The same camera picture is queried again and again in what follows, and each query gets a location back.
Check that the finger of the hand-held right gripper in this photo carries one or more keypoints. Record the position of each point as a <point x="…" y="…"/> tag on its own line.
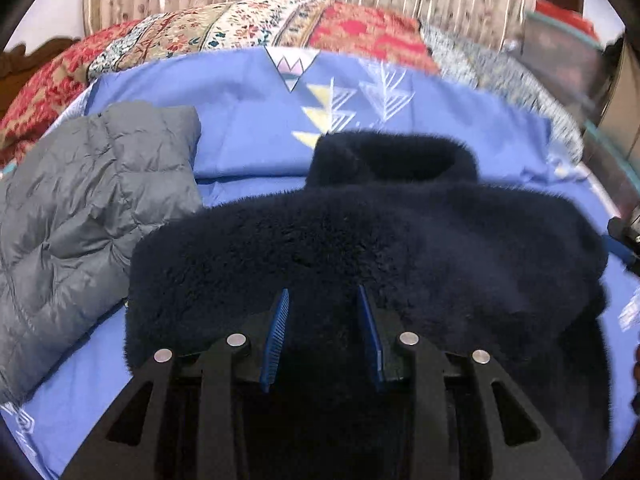
<point x="622" y="247"/>

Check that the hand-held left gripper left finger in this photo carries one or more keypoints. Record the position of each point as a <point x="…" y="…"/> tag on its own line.
<point x="276" y="335"/>

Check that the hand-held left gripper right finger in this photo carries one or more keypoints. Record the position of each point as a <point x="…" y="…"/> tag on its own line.
<point x="369" y="335"/>

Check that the dark navy fleece jacket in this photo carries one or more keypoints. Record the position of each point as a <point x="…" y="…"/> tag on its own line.
<point x="370" y="240"/>

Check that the glass-top side table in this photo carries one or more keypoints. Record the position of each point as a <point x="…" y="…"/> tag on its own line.
<point x="580" y="60"/>

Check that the grey quilted down jacket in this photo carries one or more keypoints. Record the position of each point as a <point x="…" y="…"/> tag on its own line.
<point x="75" y="225"/>

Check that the floral patchwork quilt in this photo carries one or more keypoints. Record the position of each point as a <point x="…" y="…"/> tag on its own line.
<point x="260" y="27"/>

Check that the carved wooden headboard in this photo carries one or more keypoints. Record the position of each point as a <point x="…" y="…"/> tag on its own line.
<point x="15" y="67"/>

